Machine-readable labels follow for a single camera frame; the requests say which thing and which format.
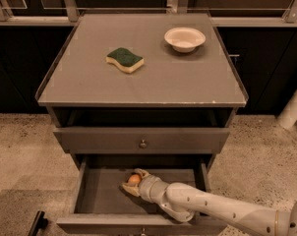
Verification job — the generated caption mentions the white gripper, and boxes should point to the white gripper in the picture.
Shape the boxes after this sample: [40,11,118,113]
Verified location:
[122,168,169,204]

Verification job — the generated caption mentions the orange fruit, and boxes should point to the orange fruit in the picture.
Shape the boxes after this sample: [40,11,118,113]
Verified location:
[127,174,142,185]

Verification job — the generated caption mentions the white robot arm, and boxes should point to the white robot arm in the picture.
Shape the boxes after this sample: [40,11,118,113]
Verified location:
[122,89,297,236]

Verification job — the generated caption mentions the round metal drawer knob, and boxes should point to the round metal drawer knob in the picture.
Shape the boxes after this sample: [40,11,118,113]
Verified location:
[139,140,148,148]

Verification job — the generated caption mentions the grey middle drawer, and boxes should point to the grey middle drawer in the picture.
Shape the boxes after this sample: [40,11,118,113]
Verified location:
[57,154,226,236]

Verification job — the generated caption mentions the grey drawer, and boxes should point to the grey drawer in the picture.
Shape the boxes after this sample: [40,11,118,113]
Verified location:
[57,154,226,236]
[53,107,231,155]

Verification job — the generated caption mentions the grey top drawer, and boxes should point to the grey top drawer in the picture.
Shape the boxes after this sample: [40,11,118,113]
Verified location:
[53,107,231,155]

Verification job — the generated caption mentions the grey drawer cabinet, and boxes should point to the grey drawer cabinet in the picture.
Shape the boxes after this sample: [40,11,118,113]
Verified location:
[34,13,249,236]

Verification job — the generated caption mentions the green and yellow sponge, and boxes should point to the green and yellow sponge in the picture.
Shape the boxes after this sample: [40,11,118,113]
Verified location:
[105,47,144,74]

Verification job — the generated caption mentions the white bowl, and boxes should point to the white bowl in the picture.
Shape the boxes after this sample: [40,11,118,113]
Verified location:
[164,28,206,53]

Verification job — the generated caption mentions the black handle bar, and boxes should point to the black handle bar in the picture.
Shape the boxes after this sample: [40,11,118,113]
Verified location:
[28,210,48,236]

